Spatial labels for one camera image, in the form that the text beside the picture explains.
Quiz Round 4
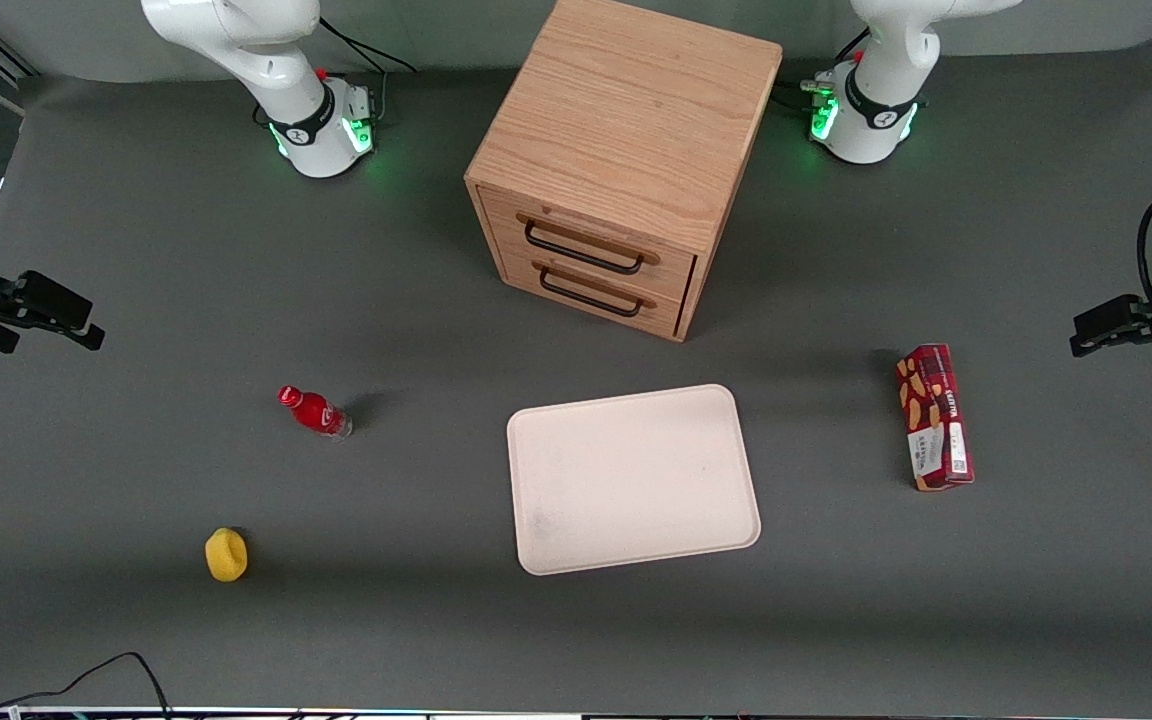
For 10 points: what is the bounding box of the black right arm base cable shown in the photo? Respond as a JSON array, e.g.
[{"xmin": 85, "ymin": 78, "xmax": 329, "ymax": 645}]
[{"xmin": 319, "ymin": 15, "xmax": 418, "ymax": 126}]

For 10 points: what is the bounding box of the black left arm base cable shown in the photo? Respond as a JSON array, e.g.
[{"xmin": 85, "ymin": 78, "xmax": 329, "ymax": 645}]
[{"xmin": 774, "ymin": 28, "xmax": 872, "ymax": 113}]

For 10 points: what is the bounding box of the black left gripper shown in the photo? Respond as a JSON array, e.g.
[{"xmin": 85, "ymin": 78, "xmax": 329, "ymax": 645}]
[{"xmin": 1070, "ymin": 257, "xmax": 1152, "ymax": 361}]

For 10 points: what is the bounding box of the small red bottle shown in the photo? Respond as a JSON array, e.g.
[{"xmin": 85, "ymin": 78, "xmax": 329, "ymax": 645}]
[{"xmin": 277, "ymin": 385, "xmax": 354, "ymax": 440}]

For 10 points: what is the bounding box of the wooden drawer cabinet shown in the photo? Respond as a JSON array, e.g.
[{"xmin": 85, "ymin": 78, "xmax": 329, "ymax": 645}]
[{"xmin": 464, "ymin": 0, "xmax": 784, "ymax": 344}]

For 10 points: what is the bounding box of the black cable on table edge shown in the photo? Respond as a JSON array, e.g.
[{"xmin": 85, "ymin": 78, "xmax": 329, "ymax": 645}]
[{"xmin": 0, "ymin": 652, "xmax": 173, "ymax": 720}]

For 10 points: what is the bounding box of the yellow lemon toy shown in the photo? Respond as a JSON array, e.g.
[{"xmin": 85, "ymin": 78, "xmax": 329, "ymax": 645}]
[{"xmin": 204, "ymin": 527, "xmax": 249, "ymax": 583}]

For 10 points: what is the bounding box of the aluminium frame rail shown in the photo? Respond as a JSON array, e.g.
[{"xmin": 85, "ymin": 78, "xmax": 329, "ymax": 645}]
[{"xmin": 0, "ymin": 18, "xmax": 39, "ymax": 91}]

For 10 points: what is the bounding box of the beige rectangular tray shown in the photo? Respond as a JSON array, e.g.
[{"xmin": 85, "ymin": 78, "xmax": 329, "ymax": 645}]
[{"xmin": 506, "ymin": 384, "xmax": 763, "ymax": 577}]

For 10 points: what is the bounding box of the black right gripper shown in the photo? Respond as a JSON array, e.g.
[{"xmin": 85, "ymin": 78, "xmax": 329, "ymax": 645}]
[{"xmin": 0, "ymin": 210, "xmax": 106, "ymax": 354}]

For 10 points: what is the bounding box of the wooden drawer with black handle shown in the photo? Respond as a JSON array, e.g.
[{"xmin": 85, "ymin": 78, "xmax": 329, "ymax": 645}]
[
  {"xmin": 476, "ymin": 185, "xmax": 699, "ymax": 301},
  {"xmin": 496, "ymin": 245, "xmax": 689, "ymax": 339}
]

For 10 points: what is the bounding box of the red cookie box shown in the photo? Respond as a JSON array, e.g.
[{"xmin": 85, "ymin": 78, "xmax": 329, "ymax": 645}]
[{"xmin": 896, "ymin": 343, "xmax": 976, "ymax": 493}]

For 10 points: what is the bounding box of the black arm base cable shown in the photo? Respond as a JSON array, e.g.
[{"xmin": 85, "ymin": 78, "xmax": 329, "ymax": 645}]
[
  {"xmin": 319, "ymin": 15, "xmax": 418, "ymax": 126},
  {"xmin": 774, "ymin": 28, "xmax": 872, "ymax": 113}
]

